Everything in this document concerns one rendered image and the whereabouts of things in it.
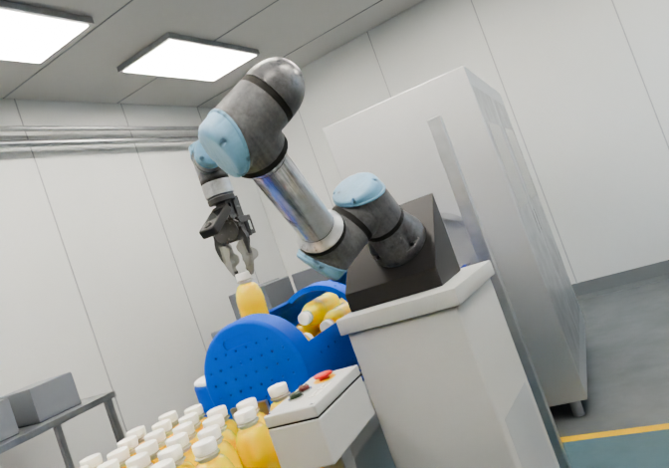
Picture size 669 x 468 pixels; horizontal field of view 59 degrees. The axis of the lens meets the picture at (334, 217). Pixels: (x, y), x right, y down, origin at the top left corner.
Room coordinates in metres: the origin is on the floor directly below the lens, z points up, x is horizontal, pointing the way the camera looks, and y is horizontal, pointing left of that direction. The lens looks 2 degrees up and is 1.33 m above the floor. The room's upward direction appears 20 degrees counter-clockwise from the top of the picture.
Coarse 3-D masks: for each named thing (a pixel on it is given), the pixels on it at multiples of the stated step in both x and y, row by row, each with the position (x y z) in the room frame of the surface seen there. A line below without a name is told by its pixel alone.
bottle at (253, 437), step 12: (252, 420) 1.06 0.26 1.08; (240, 432) 1.06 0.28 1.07; (252, 432) 1.05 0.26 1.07; (264, 432) 1.06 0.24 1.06; (240, 444) 1.05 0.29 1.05; (252, 444) 1.04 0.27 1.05; (264, 444) 1.05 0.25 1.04; (240, 456) 1.05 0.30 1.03; (252, 456) 1.04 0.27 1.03; (264, 456) 1.04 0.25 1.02; (276, 456) 1.06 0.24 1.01
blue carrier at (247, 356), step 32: (320, 288) 1.76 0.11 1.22; (256, 320) 1.39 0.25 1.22; (288, 320) 1.86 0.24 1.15; (224, 352) 1.43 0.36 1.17; (256, 352) 1.39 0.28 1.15; (288, 352) 1.36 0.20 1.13; (320, 352) 1.43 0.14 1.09; (352, 352) 1.62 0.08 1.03; (224, 384) 1.44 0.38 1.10; (256, 384) 1.40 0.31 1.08; (288, 384) 1.37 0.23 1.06
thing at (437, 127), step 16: (432, 128) 2.59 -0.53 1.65; (448, 144) 2.57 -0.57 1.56; (448, 160) 2.58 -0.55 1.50; (448, 176) 2.59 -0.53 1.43; (464, 192) 2.58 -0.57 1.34; (464, 208) 2.58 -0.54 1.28; (480, 224) 2.59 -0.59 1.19; (480, 240) 2.58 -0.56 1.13; (480, 256) 2.59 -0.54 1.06; (496, 272) 2.57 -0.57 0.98; (496, 288) 2.58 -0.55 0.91; (512, 320) 2.57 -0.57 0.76; (512, 336) 2.58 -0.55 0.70; (528, 352) 2.60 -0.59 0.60; (528, 368) 2.58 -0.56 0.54; (544, 400) 2.57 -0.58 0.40; (544, 416) 2.58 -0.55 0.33; (560, 448) 2.57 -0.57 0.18; (560, 464) 2.58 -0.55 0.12
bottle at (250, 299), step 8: (248, 280) 1.50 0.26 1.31; (240, 288) 1.49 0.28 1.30; (248, 288) 1.49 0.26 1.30; (256, 288) 1.50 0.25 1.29; (240, 296) 1.49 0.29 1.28; (248, 296) 1.48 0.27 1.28; (256, 296) 1.49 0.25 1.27; (240, 304) 1.49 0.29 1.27; (248, 304) 1.48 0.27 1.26; (256, 304) 1.48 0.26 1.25; (264, 304) 1.50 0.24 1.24; (240, 312) 1.50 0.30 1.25; (248, 312) 1.48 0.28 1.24; (256, 312) 1.48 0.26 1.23; (264, 312) 1.49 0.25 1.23
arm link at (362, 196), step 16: (352, 176) 1.41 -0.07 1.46; (368, 176) 1.38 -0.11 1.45; (336, 192) 1.40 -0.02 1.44; (352, 192) 1.36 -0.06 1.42; (368, 192) 1.35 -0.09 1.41; (384, 192) 1.38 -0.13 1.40; (336, 208) 1.38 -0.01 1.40; (352, 208) 1.36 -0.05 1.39; (368, 208) 1.36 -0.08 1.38; (384, 208) 1.38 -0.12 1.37; (368, 224) 1.37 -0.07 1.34; (384, 224) 1.40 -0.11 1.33; (368, 240) 1.40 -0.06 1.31
